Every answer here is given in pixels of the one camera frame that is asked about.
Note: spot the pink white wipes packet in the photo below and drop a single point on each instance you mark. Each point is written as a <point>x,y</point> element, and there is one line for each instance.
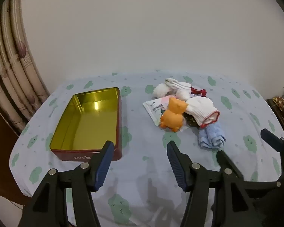
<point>153,108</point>

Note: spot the brown wooden furniture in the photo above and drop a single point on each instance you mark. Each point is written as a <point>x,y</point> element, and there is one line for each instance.
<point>2,158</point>

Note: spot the white fluffy pompom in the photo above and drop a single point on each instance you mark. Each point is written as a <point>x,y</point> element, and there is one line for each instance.
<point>162,90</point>

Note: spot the red tin box gold inside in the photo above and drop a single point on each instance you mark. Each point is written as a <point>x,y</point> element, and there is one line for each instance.
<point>85,123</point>

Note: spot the white socks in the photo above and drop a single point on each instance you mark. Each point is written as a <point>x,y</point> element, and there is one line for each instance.
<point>179,85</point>

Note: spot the white glove red cuff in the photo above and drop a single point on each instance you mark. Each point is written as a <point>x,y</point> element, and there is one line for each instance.
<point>201,110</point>

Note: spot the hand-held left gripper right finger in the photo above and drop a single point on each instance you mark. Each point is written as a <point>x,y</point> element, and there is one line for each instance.
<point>176,167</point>

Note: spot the blue towel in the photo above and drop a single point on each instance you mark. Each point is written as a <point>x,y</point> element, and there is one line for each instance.
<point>211,137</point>

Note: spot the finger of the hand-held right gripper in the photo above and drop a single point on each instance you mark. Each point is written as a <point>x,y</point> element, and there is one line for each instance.
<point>274,139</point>
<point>227,160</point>

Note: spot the cluttered dark shelf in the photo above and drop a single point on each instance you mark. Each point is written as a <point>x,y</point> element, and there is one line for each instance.
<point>280,104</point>

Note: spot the orange plush toy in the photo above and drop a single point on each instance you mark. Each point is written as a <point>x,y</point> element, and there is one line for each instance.
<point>174,115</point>

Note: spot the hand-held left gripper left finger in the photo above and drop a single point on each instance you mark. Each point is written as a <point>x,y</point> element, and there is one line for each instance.
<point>104,165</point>

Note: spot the red scrunchie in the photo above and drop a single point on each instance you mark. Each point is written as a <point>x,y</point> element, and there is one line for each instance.
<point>198,91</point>

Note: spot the beige leaf print curtain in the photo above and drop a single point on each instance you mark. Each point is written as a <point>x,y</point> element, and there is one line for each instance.
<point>16,71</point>

